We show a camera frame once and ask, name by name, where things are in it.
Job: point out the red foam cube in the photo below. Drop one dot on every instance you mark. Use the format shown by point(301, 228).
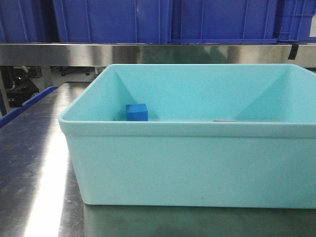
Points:
point(225, 121)

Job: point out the small blue foam cube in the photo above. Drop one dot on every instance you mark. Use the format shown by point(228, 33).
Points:
point(136, 112)

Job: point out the light teal plastic tub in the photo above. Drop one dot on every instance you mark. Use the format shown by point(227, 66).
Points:
point(180, 157)

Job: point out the blue crate upper right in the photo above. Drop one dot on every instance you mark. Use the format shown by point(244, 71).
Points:
point(223, 21)

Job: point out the blue crate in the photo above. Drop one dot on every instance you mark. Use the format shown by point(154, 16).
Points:
point(27, 21)
point(296, 21)
point(223, 21)
point(113, 21)

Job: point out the blue crate upper middle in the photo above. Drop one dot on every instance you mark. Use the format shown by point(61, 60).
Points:
point(113, 21)

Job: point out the blue tray edge left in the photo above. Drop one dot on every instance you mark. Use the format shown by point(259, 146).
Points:
point(26, 105)

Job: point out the blue crate far right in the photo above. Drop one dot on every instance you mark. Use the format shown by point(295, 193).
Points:
point(296, 21)

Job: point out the blue crate upper left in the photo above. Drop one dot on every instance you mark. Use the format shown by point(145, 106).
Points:
point(27, 21)

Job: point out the stainless steel shelf rail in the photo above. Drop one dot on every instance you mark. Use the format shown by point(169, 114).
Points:
point(101, 55)

